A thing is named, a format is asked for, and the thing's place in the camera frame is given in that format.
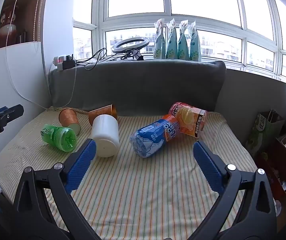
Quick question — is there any striped blanket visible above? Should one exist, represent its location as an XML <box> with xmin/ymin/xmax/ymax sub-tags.
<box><xmin>0</xmin><ymin>109</ymin><xmax>258</xmax><ymax>240</ymax></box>

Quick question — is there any white power strip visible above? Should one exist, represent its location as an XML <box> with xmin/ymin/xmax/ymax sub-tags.
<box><xmin>53</xmin><ymin>54</ymin><xmax>70</xmax><ymax>71</ymax></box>

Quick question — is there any green plastic bottle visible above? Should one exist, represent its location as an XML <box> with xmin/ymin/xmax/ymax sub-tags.
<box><xmin>41</xmin><ymin>124</ymin><xmax>78</xmax><ymax>152</ymax></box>

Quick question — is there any cardboard box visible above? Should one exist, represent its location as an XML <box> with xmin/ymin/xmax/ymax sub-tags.
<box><xmin>256</xmin><ymin>131</ymin><xmax>286</xmax><ymax>199</ymax></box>

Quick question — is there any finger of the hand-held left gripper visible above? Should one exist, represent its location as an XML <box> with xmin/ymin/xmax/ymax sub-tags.
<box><xmin>0</xmin><ymin>104</ymin><xmax>24</xmax><ymax>130</ymax></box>

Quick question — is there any copper patterned paper cup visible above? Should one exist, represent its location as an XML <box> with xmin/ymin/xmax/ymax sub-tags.
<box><xmin>59</xmin><ymin>108</ymin><xmax>81</xmax><ymax>134</ymax></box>
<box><xmin>88</xmin><ymin>104</ymin><xmax>118</xmax><ymax>126</ymax></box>

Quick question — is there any wooden wall cabinet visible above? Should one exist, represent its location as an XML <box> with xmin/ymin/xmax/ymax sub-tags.
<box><xmin>0</xmin><ymin>0</ymin><xmax>43</xmax><ymax>49</ymax></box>

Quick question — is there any black cable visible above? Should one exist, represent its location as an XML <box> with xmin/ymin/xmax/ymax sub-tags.
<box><xmin>75</xmin><ymin>48</ymin><xmax>135</xmax><ymax>70</ymax></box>

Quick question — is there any black ring light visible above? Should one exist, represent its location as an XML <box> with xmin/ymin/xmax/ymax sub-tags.
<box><xmin>111</xmin><ymin>36</ymin><xmax>149</xmax><ymax>61</ymax></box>

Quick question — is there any white plastic cup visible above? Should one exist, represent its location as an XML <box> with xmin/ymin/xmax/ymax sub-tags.
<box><xmin>91</xmin><ymin>114</ymin><xmax>120</xmax><ymax>158</ymax></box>

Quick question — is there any green paper bag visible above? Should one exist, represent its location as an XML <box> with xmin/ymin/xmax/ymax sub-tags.
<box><xmin>245</xmin><ymin>109</ymin><xmax>286</xmax><ymax>157</ymax></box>

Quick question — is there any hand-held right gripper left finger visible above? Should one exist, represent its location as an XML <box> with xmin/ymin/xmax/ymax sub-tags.
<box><xmin>13</xmin><ymin>138</ymin><xmax>101</xmax><ymax>240</ymax></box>

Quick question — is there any white window frame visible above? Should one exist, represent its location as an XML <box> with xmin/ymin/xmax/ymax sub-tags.
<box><xmin>72</xmin><ymin>0</ymin><xmax>286</xmax><ymax>83</ymax></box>

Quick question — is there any black power adapter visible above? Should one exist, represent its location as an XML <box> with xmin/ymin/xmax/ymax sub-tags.
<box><xmin>63</xmin><ymin>54</ymin><xmax>76</xmax><ymax>69</ymax></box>

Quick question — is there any white cable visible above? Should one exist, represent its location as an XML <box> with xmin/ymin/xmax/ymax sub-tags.
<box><xmin>5</xmin><ymin>0</ymin><xmax>77</xmax><ymax>111</ymax></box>

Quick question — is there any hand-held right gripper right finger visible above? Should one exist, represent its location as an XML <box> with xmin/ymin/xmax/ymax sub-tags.
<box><xmin>187</xmin><ymin>141</ymin><xmax>278</xmax><ymax>240</ymax></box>

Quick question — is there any grey sofa cushion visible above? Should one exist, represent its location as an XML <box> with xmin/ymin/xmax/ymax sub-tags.
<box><xmin>49</xmin><ymin>60</ymin><xmax>227</xmax><ymax>117</ymax></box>

